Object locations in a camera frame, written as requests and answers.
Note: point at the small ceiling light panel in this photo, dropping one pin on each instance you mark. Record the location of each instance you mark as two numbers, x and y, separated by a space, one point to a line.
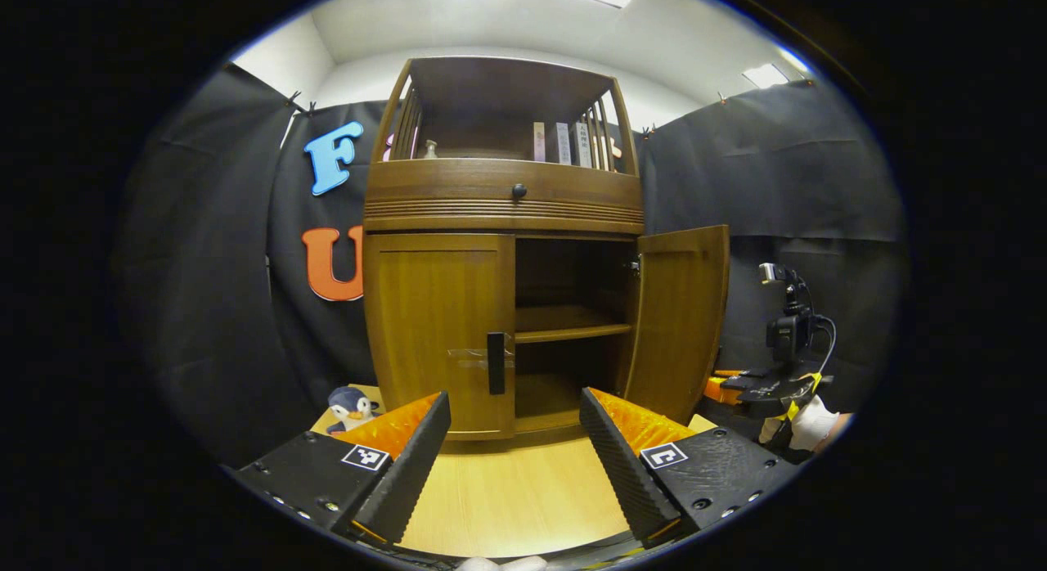
765 74

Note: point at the wooden double-door shoe cabinet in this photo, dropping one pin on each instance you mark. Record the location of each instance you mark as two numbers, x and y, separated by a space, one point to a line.
442 215

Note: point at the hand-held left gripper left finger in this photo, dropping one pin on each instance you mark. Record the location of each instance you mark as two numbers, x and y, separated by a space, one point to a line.
405 473

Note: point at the wooden cabinet door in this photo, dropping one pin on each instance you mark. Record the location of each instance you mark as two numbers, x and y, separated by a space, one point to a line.
679 309
425 309

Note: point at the white book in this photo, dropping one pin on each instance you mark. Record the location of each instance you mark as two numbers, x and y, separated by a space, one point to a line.
583 145

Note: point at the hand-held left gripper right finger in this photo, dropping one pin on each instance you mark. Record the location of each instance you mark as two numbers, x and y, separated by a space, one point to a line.
626 473

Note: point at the wooden cabinet drawer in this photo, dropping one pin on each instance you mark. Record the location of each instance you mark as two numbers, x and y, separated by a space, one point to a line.
442 186

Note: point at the light grey book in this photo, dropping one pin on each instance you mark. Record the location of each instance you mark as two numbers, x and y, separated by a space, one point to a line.
563 143

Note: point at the wooden inner cabinet shelf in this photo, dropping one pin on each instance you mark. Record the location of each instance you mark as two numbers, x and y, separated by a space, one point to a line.
564 321

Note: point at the penguin plush toy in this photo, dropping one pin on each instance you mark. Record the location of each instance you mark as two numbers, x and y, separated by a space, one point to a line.
350 406

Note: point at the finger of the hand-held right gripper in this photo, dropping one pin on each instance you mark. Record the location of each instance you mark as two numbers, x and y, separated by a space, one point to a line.
740 373
724 391

